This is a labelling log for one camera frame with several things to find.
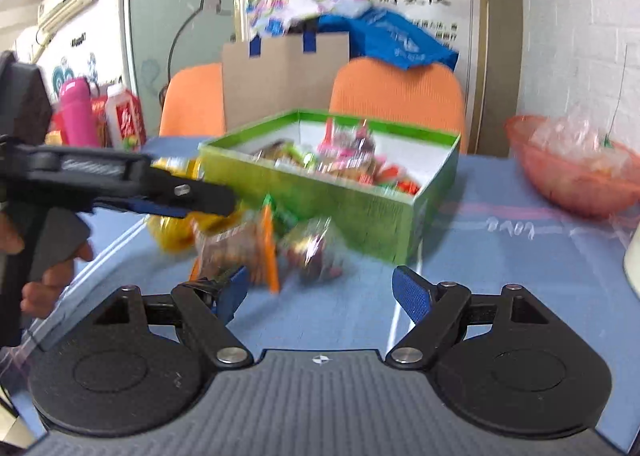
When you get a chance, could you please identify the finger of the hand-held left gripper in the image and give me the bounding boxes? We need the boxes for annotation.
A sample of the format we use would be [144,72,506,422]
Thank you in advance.
[91,197,192,220]
[20,143,237,218]

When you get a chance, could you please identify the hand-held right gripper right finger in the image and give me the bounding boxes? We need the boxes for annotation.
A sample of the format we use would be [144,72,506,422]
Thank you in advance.
[384,265,567,369]

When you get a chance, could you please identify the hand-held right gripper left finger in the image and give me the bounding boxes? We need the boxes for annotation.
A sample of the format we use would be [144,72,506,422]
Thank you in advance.
[79,265,254,371]

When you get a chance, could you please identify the yellow snack packet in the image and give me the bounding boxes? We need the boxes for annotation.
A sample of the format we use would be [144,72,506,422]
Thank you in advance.
[147,158,251,254]

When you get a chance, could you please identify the clear packet with orange label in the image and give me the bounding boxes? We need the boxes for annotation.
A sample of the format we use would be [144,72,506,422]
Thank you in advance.
[190,193,282,294]

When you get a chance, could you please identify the clear packet of nuts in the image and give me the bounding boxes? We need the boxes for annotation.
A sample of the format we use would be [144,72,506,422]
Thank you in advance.
[280,216,346,282]

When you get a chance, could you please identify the green cardboard box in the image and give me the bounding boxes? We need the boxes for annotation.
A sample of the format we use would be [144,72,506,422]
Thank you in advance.
[198,108,462,264]

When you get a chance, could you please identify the pile of mixed snacks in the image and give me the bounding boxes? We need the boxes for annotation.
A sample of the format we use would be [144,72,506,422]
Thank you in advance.
[250,118,423,197]

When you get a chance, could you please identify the person's left hand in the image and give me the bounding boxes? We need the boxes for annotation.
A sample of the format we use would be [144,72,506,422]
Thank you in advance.
[0,212,96,317]

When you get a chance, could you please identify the pink thermos bottle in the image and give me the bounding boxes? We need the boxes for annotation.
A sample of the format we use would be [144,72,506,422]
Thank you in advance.
[58,77,101,148]

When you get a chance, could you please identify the blue printed tablecloth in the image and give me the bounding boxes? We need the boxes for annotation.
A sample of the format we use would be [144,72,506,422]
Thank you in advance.
[0,136,640,456]

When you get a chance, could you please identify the orange chair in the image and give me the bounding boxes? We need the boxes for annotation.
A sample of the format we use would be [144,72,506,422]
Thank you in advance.
[159,62,226,138]
[329,57,469,154]

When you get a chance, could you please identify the brown cardboard box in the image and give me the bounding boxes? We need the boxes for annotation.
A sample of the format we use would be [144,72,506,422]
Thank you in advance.
[221,31,351,134]

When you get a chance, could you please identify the pink plastic bowl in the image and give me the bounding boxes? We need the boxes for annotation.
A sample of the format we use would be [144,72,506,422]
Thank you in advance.
[505,115,640,219]

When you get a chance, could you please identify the clear plastic wrappers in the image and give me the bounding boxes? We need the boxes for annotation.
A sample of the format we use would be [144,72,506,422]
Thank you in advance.
[530,106,631,172]

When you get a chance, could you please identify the white jug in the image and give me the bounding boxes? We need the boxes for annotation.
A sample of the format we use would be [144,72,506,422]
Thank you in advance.
[622,226,640,299]

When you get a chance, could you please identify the blue plastic bag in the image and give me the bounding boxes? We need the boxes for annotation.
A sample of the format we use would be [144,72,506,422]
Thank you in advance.
[317,6,460,71]

